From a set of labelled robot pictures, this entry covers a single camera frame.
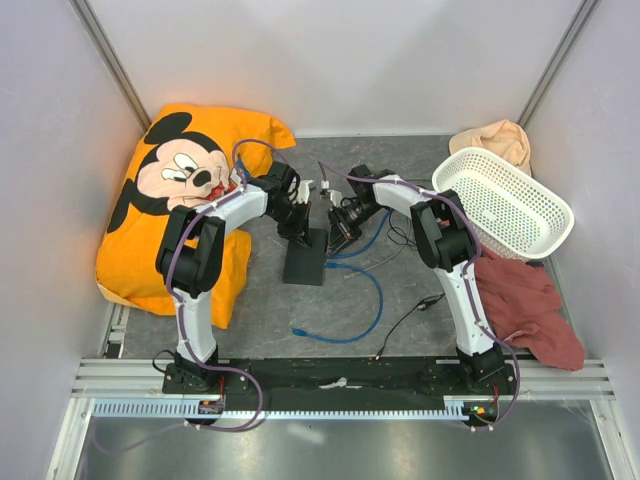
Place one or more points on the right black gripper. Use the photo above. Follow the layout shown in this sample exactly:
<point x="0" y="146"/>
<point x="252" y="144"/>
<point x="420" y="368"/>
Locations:
<point x="340" y="231"/>

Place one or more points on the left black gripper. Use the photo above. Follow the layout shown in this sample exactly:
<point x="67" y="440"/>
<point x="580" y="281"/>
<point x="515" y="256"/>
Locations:
<point x="301" y="232"/>

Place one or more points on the black network switch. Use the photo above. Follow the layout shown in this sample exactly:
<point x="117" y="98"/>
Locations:
<point x="305" y="265"/>

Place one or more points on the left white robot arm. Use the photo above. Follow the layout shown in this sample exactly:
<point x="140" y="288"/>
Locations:
<point x="190" y="258"/>

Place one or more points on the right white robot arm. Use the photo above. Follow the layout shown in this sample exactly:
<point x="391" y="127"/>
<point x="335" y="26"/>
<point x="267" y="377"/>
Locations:
<point x="446" y="242"/>

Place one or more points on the orange Mickey Mouse pillow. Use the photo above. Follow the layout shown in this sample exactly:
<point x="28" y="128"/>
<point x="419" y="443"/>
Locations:
<point x="191" y="155"/>

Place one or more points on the white perforated plastic basket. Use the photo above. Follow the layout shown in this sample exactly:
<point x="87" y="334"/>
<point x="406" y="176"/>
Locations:
<point x="514" y="215"/>

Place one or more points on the peach cloth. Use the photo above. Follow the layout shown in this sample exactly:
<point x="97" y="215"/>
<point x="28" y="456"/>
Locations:
<point x="504" y="138"/>

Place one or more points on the red cloth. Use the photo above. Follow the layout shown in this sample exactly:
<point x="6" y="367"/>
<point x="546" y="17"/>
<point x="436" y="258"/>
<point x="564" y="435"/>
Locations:
<point x="523" y="307"/>

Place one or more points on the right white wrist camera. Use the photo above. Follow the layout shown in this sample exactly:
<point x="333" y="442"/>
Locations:
<point x="329" y="194"/>

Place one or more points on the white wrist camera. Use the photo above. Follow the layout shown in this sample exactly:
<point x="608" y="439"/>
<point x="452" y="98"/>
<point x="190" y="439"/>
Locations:
<point x="329" y="194"/>
<point x="301" y="191"/>

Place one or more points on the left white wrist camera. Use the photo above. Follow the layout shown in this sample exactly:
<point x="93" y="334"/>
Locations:
<point x="301" y="191"/>

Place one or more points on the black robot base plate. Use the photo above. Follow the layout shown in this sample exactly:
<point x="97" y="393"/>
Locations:
<point x="342" y="381"/>

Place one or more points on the grey slotted cable duct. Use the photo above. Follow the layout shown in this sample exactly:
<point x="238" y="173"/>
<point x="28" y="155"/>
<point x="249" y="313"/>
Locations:
<point x="199" y="409"/>

